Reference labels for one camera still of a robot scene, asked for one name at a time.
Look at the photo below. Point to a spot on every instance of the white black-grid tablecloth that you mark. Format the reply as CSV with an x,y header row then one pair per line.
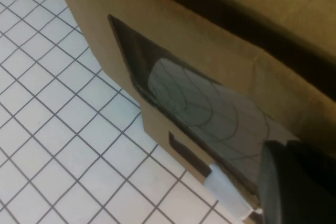
x,y
65,129

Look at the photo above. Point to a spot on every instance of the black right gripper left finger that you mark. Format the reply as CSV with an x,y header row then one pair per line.
x,y
283,192

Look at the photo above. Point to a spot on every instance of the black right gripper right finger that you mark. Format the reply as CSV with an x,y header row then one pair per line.
x,y
317,166

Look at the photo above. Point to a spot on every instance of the brown cardboard shoe box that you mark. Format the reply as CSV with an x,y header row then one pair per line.
x,y
210,37

